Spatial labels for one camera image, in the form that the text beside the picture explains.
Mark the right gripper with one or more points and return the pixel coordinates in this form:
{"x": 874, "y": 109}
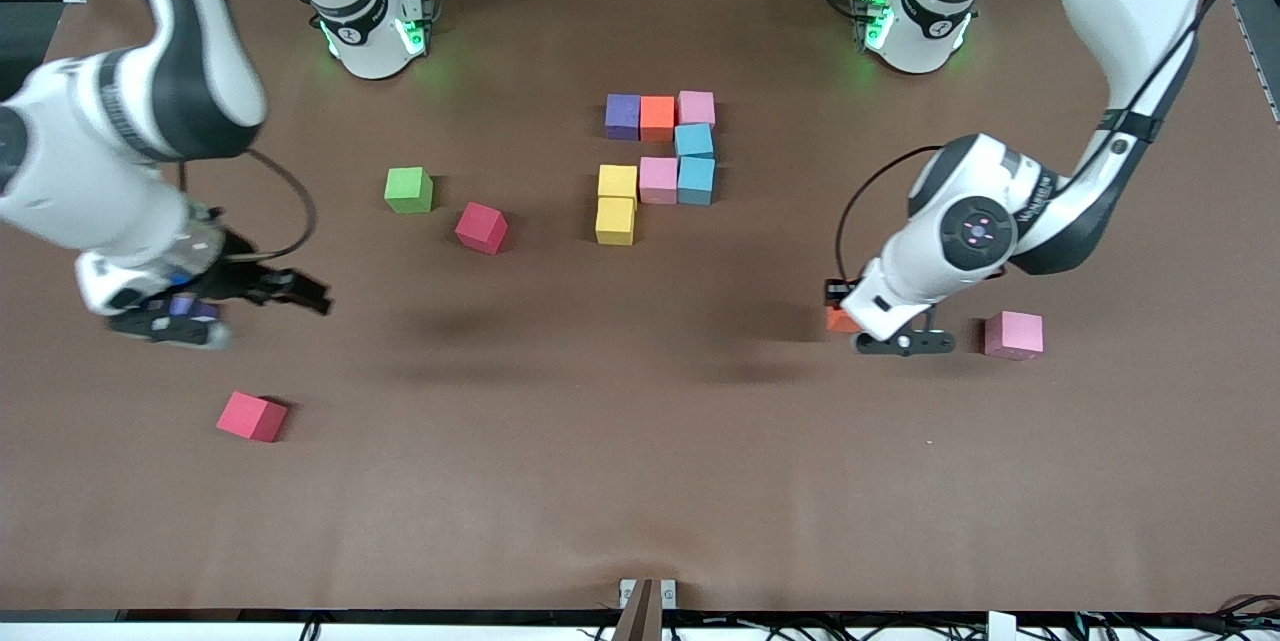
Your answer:
{"x": 244, "y": 276}

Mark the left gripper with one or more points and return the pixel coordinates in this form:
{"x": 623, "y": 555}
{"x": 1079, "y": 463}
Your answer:
{"x": 833, "y": 293}

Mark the orange foam cube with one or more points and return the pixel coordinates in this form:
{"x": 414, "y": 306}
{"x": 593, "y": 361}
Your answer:
{"x": 840, "y": 321}
{"x": 657, "y": 118}

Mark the red foam cube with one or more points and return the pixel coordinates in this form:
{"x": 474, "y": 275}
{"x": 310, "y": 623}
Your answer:
{"x": 480, "y": 226}
{"x": 250, "y": 416}

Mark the blue foam cube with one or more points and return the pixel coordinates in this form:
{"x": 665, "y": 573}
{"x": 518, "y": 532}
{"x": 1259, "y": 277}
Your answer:
{"x": 694, "y": 141}
{"x": 696, "y": 181}

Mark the bright pink foam cube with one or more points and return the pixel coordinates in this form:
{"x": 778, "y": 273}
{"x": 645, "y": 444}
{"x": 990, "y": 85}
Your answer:
{"x": 659, "y": 180}

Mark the yellow foam cube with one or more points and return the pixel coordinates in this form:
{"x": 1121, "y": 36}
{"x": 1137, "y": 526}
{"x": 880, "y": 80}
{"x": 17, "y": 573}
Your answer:
{"x": 617, "y": 181}
{"x": 615, "y": 223}

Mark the light pink foam cube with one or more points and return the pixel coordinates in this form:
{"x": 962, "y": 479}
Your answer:
{"x": 1012, "y": 334}
{"x": 696, "y": 108}

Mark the purple foam cube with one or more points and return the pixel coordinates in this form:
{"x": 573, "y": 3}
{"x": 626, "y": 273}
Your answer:
{"x": 622, "y": 116}
{"x": 192, "y": 306}

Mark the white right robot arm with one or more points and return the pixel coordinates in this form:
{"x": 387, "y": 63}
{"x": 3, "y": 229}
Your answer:
{"x": 190, "y": 71}

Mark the green foam cube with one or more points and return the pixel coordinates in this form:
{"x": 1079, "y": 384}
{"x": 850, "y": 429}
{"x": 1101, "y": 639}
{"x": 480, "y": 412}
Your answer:
{"x": 408, "y": 189}

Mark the metal bracket with brown post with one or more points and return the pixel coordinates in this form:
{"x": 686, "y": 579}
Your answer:
{"x": 645, "y": 611}

